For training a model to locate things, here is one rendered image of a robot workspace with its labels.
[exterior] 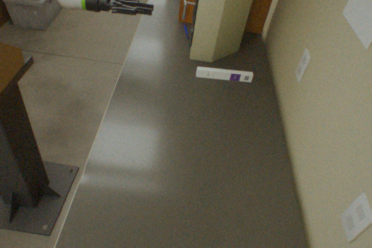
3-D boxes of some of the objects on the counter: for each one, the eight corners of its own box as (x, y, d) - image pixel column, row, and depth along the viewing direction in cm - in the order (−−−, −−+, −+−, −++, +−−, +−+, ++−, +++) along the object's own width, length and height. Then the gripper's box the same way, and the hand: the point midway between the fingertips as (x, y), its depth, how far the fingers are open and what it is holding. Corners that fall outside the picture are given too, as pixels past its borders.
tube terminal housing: (236, 34, 176) (282, -137, 123) (239, 66, 152) (297, -128, 99) (192, 27, 175) (220, -147, 122) (189, 59, 151) (221, -141, 98)
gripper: (94, 1, 131) (150, 10, 131) (105, -14, 143) (156, -6, 144) (96, 18, 136) (149, 26, 137) (106, 1, 148) (155, 9, 149)
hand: (145, 9), depth 140 cm, fingers open, 4 cm apart
